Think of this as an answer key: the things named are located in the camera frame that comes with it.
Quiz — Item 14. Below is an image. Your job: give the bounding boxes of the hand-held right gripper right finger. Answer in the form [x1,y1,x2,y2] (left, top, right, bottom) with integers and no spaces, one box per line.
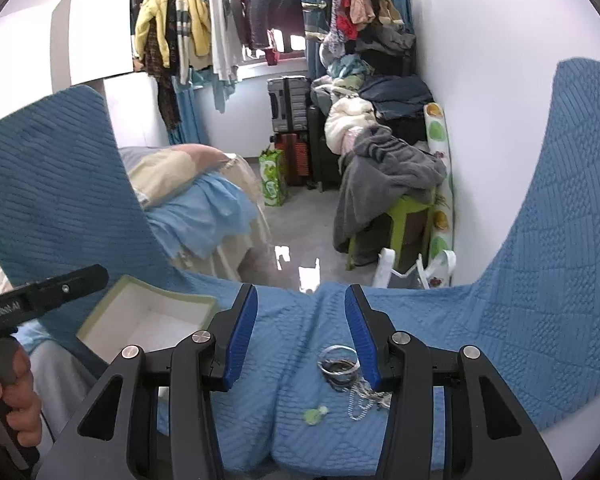
[344,284,563,480]

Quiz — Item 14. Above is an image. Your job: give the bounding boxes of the pale yellow shirt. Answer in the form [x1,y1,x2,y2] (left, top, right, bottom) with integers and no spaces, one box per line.
[187,0,214,70]

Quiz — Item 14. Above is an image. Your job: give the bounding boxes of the silver bangles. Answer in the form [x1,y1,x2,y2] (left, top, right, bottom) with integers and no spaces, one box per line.
[317,345,361,392]

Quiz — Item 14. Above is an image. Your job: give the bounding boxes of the grey towel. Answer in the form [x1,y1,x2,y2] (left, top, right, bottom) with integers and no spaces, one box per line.
[332,125,448,267]

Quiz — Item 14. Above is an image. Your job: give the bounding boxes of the hanging socks and underwear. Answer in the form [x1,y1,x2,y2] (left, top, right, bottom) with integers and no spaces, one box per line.
[327,0,406,56]

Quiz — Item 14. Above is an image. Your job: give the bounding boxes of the green patterned bag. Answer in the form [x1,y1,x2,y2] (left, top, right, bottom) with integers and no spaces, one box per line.
[347,195,438,273]

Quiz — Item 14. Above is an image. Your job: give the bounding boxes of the white box with green sides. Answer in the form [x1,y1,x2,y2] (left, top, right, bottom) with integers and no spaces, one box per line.
[75,275,218,366]

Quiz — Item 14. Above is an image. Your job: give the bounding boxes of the white tote bag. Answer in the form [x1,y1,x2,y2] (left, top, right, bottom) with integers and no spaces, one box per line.
[372,249,458,291]

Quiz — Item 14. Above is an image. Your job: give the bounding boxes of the navy folded clothes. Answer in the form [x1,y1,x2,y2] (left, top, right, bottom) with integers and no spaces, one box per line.
[357,76,434,122]

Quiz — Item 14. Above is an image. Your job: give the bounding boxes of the person's left hand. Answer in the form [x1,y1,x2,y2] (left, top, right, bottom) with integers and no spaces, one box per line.
[0,342,43,453]

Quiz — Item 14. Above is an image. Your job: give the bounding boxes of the black suitcase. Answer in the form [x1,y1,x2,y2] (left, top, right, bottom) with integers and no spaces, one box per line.
[307,105,352,192]

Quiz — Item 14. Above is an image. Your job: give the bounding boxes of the blue curtain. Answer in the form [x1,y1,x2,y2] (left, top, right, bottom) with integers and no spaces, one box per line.
[300,0,332,81]

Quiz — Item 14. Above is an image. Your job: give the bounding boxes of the silver chain necklace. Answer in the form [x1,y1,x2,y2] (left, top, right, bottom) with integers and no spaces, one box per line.
[347,377,393,423]

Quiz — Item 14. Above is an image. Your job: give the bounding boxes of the grey suitcase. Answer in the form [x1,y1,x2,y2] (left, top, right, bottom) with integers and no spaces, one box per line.
[267,76,313,134]

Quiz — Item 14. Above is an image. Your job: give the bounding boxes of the black garment pile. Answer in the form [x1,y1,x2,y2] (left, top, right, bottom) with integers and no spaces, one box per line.
[355,25,417,79]

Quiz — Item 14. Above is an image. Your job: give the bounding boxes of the red suitcase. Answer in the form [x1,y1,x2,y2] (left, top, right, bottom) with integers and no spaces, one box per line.
[275,132,311,186]

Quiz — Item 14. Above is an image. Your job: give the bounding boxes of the brown patterned scarf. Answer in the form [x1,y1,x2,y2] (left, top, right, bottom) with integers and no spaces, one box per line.
[142,10,183,132]

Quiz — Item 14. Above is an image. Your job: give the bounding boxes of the white fluffy blanket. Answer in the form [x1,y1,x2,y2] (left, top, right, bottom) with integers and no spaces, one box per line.
[325,97,381,157]

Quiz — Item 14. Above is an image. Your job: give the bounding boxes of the white striped sweater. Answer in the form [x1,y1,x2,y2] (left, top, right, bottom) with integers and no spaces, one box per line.
[174,0,192,86]

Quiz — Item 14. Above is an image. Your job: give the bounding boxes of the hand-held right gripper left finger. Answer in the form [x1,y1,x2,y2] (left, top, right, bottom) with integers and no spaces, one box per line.
[35,282,259,480]

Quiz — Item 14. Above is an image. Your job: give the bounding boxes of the white shirt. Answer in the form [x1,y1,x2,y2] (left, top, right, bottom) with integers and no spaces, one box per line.
[210,0,244,83]

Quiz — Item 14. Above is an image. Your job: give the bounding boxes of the small green pendant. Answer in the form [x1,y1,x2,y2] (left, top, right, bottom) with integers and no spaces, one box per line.
[302,405,331,427]

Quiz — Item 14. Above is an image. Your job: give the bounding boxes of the white wardrobe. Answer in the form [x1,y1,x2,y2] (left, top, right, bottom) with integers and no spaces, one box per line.
[50,0,171,148]

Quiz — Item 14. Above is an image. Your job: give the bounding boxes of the yellow jacket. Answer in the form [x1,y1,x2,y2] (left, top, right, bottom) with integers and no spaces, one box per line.
[134,0,181,68]

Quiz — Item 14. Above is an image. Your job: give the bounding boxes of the light blue bedsheet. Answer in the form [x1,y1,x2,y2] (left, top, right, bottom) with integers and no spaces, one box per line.
[145,170,258,261]

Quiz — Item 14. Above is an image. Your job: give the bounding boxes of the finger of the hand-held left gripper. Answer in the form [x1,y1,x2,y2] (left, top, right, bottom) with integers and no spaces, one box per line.
[0,265,109,343]

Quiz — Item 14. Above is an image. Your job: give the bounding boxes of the blue textured blanket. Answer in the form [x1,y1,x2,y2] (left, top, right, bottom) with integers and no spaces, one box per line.
[0,58,600,480]

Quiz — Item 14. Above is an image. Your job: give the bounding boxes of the dark fuzzy coat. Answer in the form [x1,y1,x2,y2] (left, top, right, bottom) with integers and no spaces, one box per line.
[227,0,306,52]

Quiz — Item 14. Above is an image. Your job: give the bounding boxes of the cream pillow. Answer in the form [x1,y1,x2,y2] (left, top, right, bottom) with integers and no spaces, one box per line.
[120,144,231,211]

